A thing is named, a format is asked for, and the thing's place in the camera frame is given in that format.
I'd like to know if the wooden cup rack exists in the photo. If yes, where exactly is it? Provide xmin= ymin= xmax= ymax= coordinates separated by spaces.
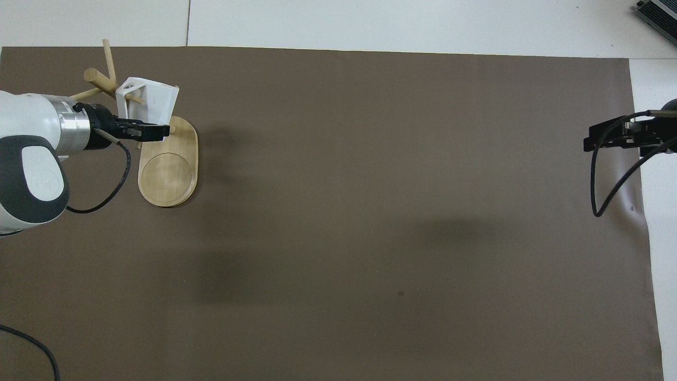
xmin=69 ymin=39 xmax=199 ymax=208

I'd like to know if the grey ribbed metal box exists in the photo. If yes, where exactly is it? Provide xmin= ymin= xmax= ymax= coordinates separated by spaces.
xmin=635 ymin=0 xmax=677 ymax=41

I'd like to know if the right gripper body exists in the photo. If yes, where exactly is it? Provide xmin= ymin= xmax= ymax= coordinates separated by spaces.
xmin=637 ymin=98 xmax=677 ymax=158

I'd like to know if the white angular cup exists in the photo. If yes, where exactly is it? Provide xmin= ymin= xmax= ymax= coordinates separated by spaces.
xmin=115 ymin=77 xmax=180 ymax=128

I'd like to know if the black cable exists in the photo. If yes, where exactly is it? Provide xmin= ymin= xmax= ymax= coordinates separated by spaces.
xmin=66 ymin=129 xmax=132 ymax=214
xmin=590 ymin=110 xmax=677 ymax=218
xmin=0 ymin=324 xmax=60 ymax=381

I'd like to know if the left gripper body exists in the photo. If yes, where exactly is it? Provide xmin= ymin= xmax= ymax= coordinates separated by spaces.
xmin=78 ymin=103 xmax=132 ymax=151

